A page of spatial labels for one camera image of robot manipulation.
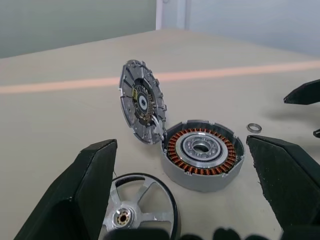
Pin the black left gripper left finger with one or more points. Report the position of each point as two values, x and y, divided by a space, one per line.
75 195

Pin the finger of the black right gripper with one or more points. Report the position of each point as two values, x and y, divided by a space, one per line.
317 133
305 93

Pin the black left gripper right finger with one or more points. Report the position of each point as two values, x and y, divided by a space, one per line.
287 185

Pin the silver spoked rotor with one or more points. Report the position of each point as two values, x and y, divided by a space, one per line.
160 217

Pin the silver motor cover with circuit board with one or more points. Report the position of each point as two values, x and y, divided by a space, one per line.
130 110

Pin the grey round metal object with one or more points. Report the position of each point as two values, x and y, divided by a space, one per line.
175 175

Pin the white wall corner post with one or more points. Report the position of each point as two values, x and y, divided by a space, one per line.
170 15

